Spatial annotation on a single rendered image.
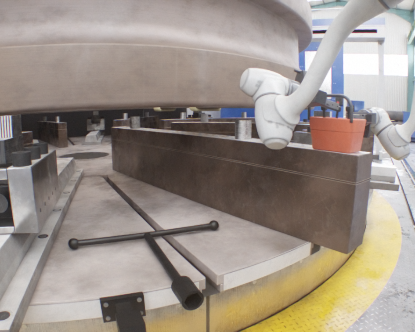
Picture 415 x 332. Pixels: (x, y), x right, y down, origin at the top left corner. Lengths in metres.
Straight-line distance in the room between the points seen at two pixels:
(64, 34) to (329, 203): 1.31
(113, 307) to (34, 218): 0.37
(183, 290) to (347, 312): 0.81
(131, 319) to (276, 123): 0.67
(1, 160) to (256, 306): 1.07
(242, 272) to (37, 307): 0.67
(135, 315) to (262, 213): 0.83
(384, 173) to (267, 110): 1.59
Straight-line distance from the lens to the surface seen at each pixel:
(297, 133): 2.38
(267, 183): 1.43
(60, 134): 5.00
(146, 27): 1.58
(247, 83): 1.05
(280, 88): 1.06
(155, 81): 1.40
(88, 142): 5.16
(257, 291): 1.27
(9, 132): 1.26
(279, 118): 0.95
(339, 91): 6.62
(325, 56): 0.94
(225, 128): 3.40
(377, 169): 2.43
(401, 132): 1.55
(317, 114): 2.46
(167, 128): 4.35
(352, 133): 1.20
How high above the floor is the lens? 0.84
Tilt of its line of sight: 10 degrees down
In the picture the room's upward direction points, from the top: straight up
